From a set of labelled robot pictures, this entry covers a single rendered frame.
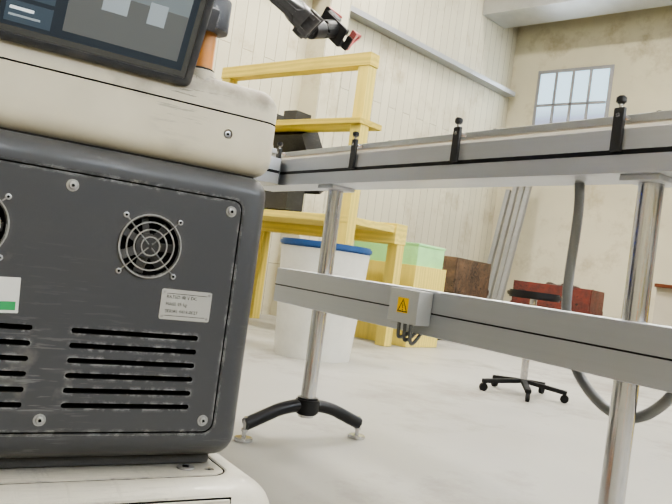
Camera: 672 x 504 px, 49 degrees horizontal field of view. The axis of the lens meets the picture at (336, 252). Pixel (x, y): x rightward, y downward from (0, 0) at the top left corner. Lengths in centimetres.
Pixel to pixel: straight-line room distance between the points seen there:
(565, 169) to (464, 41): 856
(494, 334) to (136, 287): 102
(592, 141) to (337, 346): 306
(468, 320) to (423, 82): 768
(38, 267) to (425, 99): 863
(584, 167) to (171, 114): 95
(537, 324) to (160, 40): 107
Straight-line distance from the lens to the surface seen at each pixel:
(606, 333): 159
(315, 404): 245
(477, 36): 1046
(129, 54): 97
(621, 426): 160
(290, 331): 448
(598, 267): 1002
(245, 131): 103
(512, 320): 175
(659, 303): 696
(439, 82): 968
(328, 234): 241
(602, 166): 162
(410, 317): 193
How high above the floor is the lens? 58
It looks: 1 degrees up
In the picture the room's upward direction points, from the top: 8 degrees clockwise
